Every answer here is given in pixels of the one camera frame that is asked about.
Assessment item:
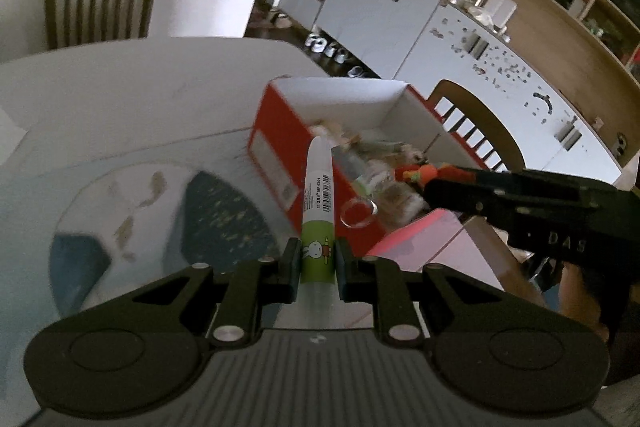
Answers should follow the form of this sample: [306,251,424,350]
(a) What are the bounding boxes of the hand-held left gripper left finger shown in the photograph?
[125,238,302,349]

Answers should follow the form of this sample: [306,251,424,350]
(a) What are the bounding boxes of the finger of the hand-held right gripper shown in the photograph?
[424,164,517,229]

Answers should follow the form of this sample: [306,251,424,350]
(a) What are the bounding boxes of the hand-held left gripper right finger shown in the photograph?
[335,238,506,349]

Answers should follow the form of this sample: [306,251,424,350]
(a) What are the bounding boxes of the green white tube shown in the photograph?
[299,137,337,289]

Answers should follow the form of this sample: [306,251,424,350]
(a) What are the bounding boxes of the tan plush toy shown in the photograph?
[395,163,446,186]

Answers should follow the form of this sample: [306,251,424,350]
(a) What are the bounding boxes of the clear snack packet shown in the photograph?
[350,157,432,229]

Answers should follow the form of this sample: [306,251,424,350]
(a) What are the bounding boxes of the red cardboard box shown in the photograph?
[245,76,507,293]

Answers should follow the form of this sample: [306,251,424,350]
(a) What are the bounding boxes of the person's right hand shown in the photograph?
[556,263,610,339]

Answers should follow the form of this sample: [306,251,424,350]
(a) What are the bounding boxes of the round patterned table mat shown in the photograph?
[50,157,301,315]

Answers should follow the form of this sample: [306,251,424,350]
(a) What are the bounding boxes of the tall white cabinet unit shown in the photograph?
[277,0,640,188]

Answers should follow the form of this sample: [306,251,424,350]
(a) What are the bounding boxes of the row of shoes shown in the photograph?
[305,32,369,80]

